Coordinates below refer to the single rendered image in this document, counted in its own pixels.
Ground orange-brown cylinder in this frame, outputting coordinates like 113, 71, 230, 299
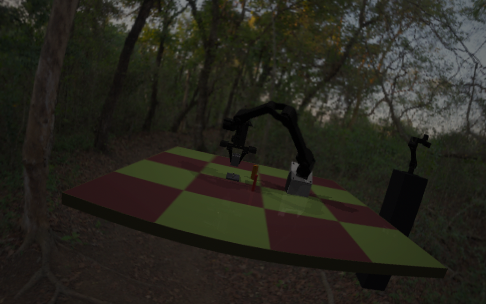
250, 165, 258, 180

